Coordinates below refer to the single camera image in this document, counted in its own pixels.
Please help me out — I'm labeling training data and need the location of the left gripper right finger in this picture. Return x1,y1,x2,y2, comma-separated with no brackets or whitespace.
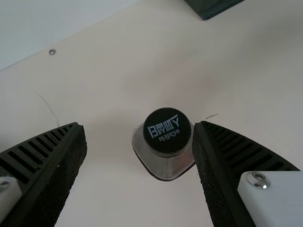
192,120,303,227

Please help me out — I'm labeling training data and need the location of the dark coffee bottle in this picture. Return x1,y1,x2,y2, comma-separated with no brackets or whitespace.
131,107,196,182

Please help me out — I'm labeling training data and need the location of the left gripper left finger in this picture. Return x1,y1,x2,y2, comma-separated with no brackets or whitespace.
0,122,89,227

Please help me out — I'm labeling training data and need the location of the dark grey bag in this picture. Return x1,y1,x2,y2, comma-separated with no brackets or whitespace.
183,0,246,21

